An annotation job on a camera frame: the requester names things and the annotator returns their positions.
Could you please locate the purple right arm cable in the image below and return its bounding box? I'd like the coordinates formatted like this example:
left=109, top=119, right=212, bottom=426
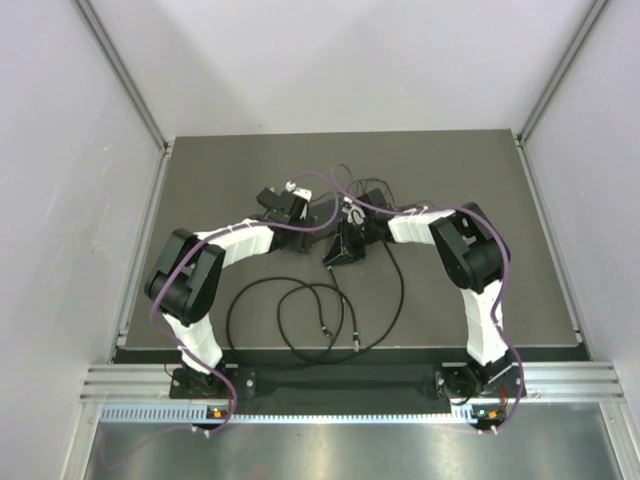
left=329, top=160, right=524, bottom=434

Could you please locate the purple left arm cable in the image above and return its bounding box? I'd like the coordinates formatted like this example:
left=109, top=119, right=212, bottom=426
left=97, top=169, right=344, bottom=471

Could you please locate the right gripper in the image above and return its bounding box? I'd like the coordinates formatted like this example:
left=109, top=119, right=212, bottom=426
left=326, top=218, right=379, bottom=267

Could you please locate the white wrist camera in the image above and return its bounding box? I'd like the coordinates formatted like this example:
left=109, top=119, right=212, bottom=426
left=342, top=197, right=366, bottom=226
left=284, top=181, right=313, bottom=209

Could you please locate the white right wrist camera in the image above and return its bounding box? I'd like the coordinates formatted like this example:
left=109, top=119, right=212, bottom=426
left=342, top=197, right=366, bottom=226

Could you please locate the aluminium front frame rail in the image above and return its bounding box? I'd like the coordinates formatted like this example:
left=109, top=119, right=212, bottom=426
left=80, top=361, right=624, bottom=410

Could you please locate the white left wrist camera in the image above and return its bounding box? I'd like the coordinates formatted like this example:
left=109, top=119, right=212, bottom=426
left=284, top=181, right=313, bottom=209

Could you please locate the thin black power cable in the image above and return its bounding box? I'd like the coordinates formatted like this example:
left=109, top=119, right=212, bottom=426
left=349, top=174, right=401, bottom=209

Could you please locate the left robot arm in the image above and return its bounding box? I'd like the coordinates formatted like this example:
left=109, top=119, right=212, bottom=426
left=144, top=183, right=316, bottom=397

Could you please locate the black ethernet cable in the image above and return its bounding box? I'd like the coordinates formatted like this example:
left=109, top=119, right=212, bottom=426
left=277, top=239, right=406, bottom=365
left=227, top=264, right=356, bottom=364

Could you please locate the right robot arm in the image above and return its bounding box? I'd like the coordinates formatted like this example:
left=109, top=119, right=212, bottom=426
left=323, top=189, right=513, bottom=396

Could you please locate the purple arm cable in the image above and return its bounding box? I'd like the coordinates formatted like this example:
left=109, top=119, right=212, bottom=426
left=329, top=160, right=524, bottom=434
left=97, top=169, right=344, bottom=471

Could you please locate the slotted grey cable duct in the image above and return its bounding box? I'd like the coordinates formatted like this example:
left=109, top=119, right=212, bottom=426
left=99, top=403, right=499, bottom=426

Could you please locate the dark grey network switch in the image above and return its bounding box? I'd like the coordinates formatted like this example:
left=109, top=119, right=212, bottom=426
left=298, top=200, right=344, bottom=254

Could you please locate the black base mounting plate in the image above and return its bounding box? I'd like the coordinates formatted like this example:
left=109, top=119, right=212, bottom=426
left=169, top=363, right=529, bottom=416

